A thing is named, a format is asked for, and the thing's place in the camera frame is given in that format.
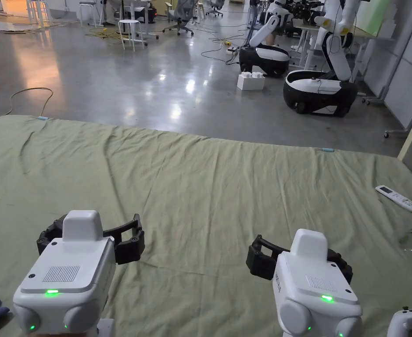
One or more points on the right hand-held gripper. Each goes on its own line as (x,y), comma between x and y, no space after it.
(311,298)

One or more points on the bed with pale green sheet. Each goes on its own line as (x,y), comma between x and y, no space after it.
(205,196)

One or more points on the white hand controller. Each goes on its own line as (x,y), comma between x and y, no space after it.
(404,323)

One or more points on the white desk with equipment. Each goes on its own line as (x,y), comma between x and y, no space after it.
(305,38)

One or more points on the white power strip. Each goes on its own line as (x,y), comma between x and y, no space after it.
(232,48)

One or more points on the white and black wheeled robot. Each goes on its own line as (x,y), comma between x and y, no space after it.
(318,91)
(265,52)

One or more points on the white remote control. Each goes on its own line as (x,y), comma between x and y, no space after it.
(395,197)

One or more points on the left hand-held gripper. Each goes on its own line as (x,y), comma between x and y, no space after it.
(69,277)

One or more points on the white foam block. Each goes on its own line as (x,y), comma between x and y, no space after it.
(250,81)

